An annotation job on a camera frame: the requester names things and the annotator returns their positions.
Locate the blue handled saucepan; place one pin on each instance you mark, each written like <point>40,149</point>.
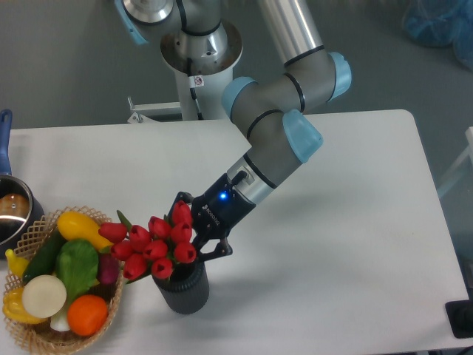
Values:
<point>19,207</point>

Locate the orange fruit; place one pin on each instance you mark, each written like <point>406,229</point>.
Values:
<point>87,314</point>

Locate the blue plastic bag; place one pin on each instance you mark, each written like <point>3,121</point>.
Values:
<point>441,24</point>

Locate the dark grey ribbed vase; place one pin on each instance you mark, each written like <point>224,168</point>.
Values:
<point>187,290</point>

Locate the woven wicker basket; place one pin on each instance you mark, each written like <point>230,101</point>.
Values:
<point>40,338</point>

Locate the white frame at right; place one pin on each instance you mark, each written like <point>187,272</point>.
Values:
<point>458,169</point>

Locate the purple red onion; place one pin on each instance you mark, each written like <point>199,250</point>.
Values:
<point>108,269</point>

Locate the white round onion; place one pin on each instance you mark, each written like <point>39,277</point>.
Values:
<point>44,296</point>

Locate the yellow squash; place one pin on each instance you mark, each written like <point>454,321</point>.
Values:
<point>75,225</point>

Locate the red tulip bouquet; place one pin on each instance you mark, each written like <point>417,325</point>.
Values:
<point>152,251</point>

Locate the yellow bell pepper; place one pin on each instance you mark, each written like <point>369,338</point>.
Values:
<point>13,308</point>

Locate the black device at edge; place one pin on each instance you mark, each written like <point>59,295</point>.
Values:
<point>460,318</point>

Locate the green lettuce leaf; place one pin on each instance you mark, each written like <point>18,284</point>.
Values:
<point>77,268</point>

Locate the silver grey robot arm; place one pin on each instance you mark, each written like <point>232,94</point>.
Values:
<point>202,48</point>

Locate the dark green cucumber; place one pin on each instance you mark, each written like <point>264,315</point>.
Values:
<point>43,262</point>

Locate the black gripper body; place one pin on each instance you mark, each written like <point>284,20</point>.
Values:
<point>219,209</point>

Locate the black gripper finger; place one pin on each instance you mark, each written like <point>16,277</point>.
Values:
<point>180,208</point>
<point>222,249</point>

